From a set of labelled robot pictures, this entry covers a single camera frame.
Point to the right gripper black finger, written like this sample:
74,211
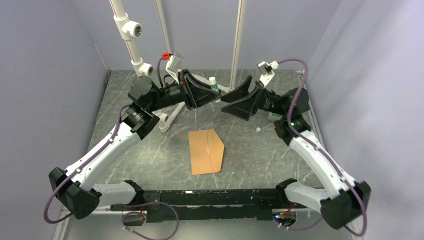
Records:
239,92
242,108

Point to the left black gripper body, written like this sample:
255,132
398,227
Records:
172,94

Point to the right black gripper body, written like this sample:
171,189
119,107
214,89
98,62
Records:
269,101

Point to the green white glue stick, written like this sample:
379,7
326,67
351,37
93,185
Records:
214,85

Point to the brown paper envelope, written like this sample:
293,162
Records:
206,152

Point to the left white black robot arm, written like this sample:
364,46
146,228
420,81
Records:
76,187

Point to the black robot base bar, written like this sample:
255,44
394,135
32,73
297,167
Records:
207,204

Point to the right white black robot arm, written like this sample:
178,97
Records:
341,199

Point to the green white small box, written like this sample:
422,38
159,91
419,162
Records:
274,116

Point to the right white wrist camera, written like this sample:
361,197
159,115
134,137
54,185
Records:
267,71

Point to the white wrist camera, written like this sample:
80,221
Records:
173,65
267,71

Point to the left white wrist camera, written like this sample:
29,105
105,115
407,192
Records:
173,65

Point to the white PVC pipe frame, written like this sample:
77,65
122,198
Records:
203,31

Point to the aluminium rail frame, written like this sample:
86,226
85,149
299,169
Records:
162,162

